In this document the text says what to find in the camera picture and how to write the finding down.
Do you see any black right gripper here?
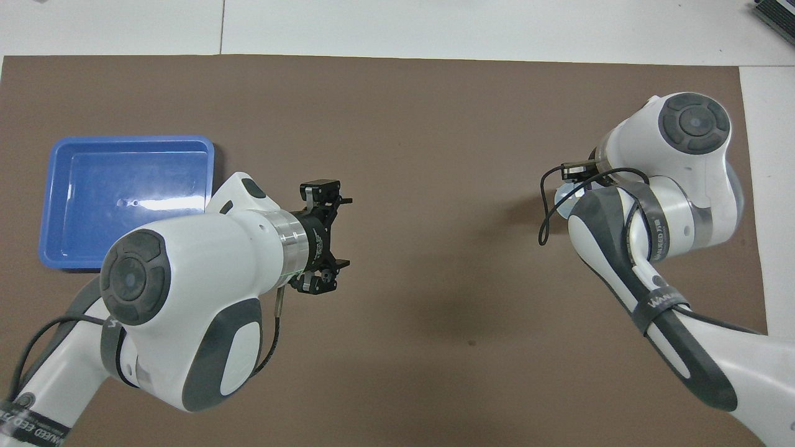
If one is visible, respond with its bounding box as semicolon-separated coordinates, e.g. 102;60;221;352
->
561;148;604;183

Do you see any blue plastic tray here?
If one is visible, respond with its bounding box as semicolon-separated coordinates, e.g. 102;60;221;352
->
39;135;216;273

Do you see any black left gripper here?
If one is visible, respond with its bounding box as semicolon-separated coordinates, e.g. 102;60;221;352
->
295;179;353;296

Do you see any brown table mat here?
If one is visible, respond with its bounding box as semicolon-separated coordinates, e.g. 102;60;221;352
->
0;55;771;447

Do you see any translucent plastic cup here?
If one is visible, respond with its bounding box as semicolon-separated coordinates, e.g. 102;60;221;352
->
553;180;598;219

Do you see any grey striped box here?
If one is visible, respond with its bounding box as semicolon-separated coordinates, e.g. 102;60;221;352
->
750;0;795;46

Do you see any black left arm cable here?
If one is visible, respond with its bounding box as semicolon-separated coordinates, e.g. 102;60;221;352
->
5;287;284;407

